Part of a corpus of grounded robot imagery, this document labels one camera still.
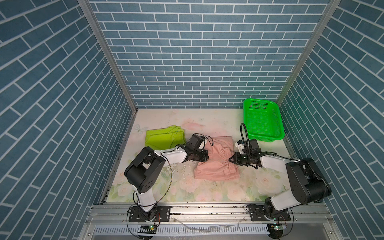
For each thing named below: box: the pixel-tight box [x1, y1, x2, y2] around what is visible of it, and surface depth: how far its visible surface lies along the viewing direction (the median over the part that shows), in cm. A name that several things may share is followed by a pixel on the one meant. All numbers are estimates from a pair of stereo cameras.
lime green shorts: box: [145, 125, 186, 151], surface depth 102 cm
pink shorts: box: [194, 136, 240, 181], surface depth 88 cm
